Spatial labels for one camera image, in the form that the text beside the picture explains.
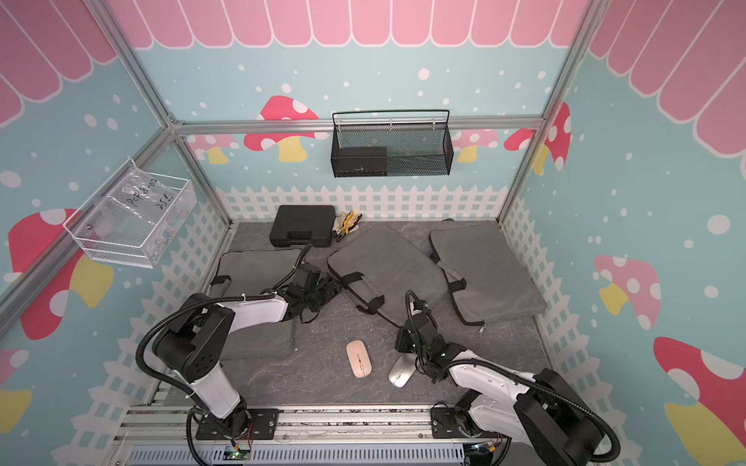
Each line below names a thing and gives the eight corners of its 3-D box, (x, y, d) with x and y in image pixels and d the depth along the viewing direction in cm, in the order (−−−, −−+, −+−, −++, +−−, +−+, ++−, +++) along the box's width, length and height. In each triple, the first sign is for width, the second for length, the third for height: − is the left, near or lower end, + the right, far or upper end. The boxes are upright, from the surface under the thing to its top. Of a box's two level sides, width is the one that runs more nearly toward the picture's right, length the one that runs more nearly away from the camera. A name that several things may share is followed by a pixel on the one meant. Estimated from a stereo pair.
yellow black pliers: (332, 238, 117) (331, 233, 115) (351, 214, 125) (350, 210, 123) (342, 241, 115) (341, 237, 113) (360, 217, 124) (360, 213, 122)
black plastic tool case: (273, 249, 114) (268, 238, 109) (283, 214, 126) (279, 203, 121) (331, 249, 114) (329, 238, 109) (336, 214, 126) (334, 203, 121)
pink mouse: (355, 382, 83) (355, 379, 81) (343, 346, 90) (342, 343, 88) (376, 373, 85) (375, 370, 83) (362, 338, 91) (362, 335, 89)
